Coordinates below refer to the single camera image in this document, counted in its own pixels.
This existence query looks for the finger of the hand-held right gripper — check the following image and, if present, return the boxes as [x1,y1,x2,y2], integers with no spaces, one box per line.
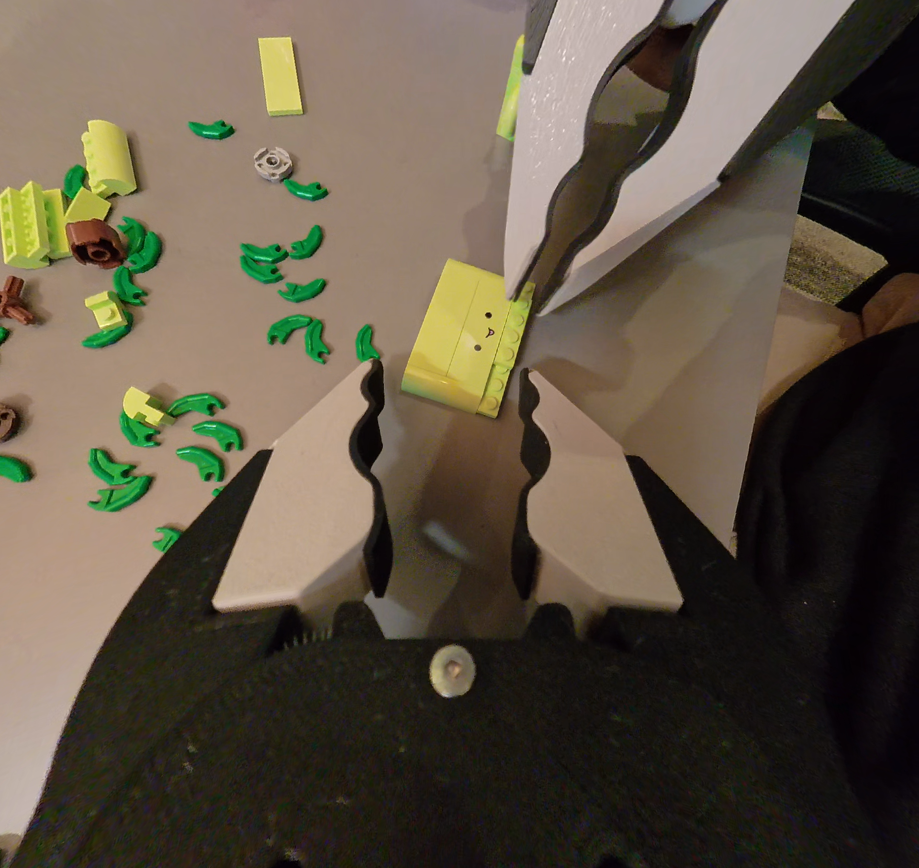
[501,0,692,302]
[535,0,864,318]

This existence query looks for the lime rounded corner piece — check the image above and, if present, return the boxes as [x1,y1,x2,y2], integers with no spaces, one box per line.
[122,385,177,427]

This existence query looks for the person's tan trousers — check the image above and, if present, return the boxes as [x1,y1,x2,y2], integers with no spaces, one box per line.
[761,272,919,409]

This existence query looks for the brown and lime brick assembly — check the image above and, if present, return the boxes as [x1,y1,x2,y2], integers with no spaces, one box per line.
[401,258,538,420]

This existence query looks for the scatter of green leaf pieces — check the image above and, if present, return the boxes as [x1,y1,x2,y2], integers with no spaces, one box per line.
[0,117,381,553]

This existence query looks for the person's black clothing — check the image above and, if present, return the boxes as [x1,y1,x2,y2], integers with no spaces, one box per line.
[736,322,919,868]

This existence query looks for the small lime stud piece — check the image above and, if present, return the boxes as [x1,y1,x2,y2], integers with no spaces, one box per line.
[85,291,126,330]

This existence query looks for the brown and lime trunk build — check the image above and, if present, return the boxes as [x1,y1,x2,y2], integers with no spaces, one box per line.
[497,34,528,142]

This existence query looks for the lime tile with face print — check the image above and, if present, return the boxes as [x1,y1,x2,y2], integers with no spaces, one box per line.
[445,273,514,395]

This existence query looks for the brown stump piece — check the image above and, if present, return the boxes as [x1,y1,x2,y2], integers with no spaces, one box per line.
[66,218,124,268]

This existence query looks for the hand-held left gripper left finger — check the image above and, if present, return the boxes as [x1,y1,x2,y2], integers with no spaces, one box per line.
[212,360,394,616]

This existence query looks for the large lime half-round brick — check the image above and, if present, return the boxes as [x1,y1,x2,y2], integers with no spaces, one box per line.
[80,120,137,200]

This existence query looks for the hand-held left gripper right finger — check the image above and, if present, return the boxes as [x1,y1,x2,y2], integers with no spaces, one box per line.
[510,369,684,614]

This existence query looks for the small lime square tile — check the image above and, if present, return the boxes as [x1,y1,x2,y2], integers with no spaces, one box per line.
[65,188,112,224]

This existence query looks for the stack of lime bricks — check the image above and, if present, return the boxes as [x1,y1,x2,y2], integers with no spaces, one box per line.
[0,180,73,269]

